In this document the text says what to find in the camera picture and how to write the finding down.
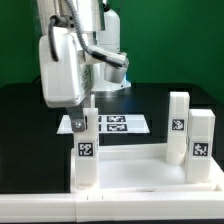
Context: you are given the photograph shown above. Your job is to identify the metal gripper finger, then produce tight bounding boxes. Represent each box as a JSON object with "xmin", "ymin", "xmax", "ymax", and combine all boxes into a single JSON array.
[{"xmin": 67, "ymin": 106, "xmax": 87, "ymax": 133}]

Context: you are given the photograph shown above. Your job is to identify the white marker sheet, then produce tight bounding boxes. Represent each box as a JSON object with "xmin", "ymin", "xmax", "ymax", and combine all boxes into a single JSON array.
[{"xmin": 56, "ymin": 114, "xmax": 151, "ymax": 135}]

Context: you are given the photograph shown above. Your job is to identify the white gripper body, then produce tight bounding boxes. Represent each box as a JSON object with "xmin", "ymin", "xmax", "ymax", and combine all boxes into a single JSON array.
[{"xmin": 39, "ymin": 27, "xmax": 92, "ymax": 108}]

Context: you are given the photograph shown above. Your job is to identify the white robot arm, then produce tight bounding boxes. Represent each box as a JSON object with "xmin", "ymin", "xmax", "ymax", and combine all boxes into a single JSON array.
[{"xmin": 36, "ymin": 0, "xmax": 129, "ymax": 132}]

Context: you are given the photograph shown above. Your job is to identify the white front fence bar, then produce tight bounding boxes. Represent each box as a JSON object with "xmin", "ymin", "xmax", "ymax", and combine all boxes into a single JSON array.
[{"xmin": 0, "ymin": 191, "xmax": 224, "ymax": 223}]

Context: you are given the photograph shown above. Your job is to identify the white desk top tray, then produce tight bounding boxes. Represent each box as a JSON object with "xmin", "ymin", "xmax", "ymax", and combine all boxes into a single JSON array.
[{"xmin": 70, "ymin": 144, "xmax": 224, "ymax": 193}]

